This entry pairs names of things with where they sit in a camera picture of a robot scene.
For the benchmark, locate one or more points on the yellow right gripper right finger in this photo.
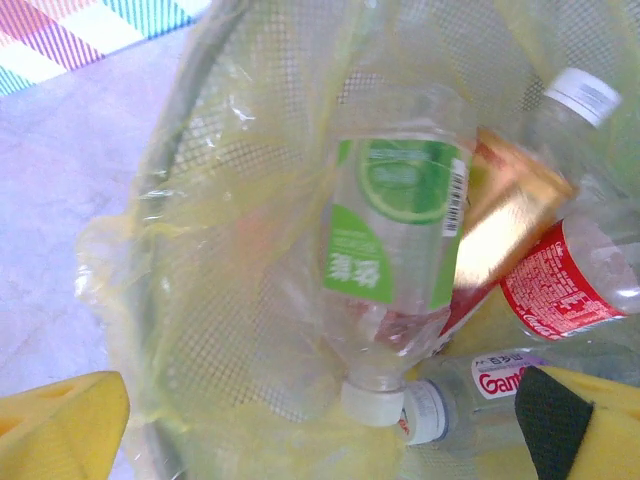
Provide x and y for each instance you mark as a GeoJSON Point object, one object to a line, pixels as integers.
{"type": "Point", "coordinates": [605, 435]}

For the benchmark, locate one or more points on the mesh bin with yellow bag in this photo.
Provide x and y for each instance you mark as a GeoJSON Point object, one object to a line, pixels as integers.
{"type": "Point", "coordinates": [150, 240]}

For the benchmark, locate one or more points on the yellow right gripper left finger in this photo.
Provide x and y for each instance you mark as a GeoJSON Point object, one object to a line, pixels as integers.
{"type": "Point", "coordinates": [55, 430]}

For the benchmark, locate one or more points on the clear bottle green label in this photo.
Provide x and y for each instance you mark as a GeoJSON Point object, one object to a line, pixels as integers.
{"type": "Point", "coordinates": [355, 275]}

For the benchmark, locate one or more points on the red label Coca-Cola bottle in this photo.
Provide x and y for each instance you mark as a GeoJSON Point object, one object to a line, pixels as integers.
{"type": "Point", "coordinates": [555, 290]}

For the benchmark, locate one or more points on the metal mesh waste bin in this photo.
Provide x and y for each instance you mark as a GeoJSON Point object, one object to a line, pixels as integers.
{"type": "Point", "coordinates": [225, 150]}

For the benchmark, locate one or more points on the gold and red label bottle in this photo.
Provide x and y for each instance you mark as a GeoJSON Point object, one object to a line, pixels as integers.
{"type": "Point", "coordinates": [505, 225]}

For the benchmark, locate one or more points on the clear Ganten bottle white cap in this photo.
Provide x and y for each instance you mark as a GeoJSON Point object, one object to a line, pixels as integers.
{"type": "Point", "coordinates": [425, 410]}

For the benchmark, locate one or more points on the clear bottle plain white cap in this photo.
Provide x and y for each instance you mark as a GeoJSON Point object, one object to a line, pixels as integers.
{"type": "Point", "coordinates": [580, 95]}

